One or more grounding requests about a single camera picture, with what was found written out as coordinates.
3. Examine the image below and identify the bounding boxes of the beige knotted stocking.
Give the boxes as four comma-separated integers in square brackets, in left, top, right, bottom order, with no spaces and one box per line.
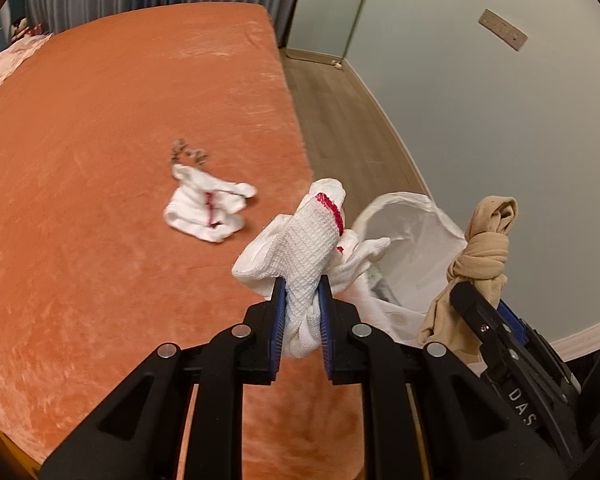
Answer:
[417,196,518,363]

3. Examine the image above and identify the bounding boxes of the white glove red trim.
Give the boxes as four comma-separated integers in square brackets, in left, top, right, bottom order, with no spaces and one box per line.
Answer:
[232,178,391,359]

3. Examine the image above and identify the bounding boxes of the white bag lined trash bin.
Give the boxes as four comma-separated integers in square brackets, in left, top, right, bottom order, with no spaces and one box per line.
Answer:
[342,192,495,348]

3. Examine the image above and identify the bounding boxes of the orange plush bed blanket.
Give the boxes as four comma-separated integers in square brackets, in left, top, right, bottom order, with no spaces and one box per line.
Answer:
[0,1,368,480]

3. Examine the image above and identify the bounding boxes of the gold framed standing mirror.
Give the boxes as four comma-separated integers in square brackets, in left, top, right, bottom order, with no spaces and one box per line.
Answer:
[285,0,364,66]

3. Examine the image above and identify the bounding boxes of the pink floral quilt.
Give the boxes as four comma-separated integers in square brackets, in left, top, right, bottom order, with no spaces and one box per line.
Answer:
[0,35,52,87]

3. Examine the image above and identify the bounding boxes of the bedside clutter items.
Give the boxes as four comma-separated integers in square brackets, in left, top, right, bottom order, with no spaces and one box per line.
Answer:
[9,16,43,42]

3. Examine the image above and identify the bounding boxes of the dark bead bracelet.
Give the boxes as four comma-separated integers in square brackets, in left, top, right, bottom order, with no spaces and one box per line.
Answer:
[168,138,210,167]

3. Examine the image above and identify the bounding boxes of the wall switch plate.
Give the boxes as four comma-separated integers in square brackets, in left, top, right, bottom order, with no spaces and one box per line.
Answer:
[478,9,528,51]

